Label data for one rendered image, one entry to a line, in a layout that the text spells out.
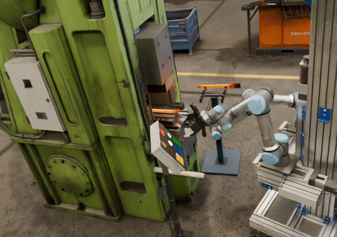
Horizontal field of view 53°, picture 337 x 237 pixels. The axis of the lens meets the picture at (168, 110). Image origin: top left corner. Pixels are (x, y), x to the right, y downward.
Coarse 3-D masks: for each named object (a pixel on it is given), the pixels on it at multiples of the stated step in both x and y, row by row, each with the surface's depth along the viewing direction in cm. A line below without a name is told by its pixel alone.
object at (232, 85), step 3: (219, 84) 348; (222, 84) 347; (225, 84) 346; (228, 84) 345; (231, 84) 343; (234, 84) 341; (237, 84) 340; (198, 87) 353; (201, 87) 352; (207, 87) 350; (210, 87) 350; (213, 87) 349; (216, 87) 348; (219, 87) 347; (222, 87) 346; (228, 87) 344; (231, 87) 342; (234, 87) 343; (237, 87) 342; (240, 87) 341
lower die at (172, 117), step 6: (156, 108) 317; (162, 108) 315; (168, 108) 313; (174, 108) 312; (156, 114) 308; (162, 114) 307; (168, 114) 305; (174, 114) 303; (156, 120) 302; (162, 120) 300; (168, 120) 298; (174, 120) 300
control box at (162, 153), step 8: (152, 128) 257; (160, 128) 254; (152, 136) 248; (160, 136) 244; (168, 136) 258; (152, 144) 240; (160, 144) 235; (168, 144) 248; (152, 152) 234; (160, 152) 234; (168, 152) 238; (176, 152) 250; (160, 160) 238; (168, 160) 238; (176, 160) 241; (176, 168) 243; (184, 168) 244
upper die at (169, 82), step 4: (172, 72) 290; (172, 76) 290; (168, 80) 283; (172, 80) 290; (164, 84) 277; (168, 84) 284; (172, 84) 291; (148, 88) 285; (152, 88) 284; (156, 88) 282; (160, 88) 281; (164, 88) 279; (168, 88) 284; (164, 92) 282
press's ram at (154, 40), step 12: (144, 36) 258; (156, 36) 257; (168, 36) 278; (144, 48) 259; (156, 48) 258; (168, 48) 280; (144, 60) 265; (156, 60) 261; (168, 60) 281; (144, 72) 271; (156, 72) 267; (168, 72) 282; (156, 84) 274
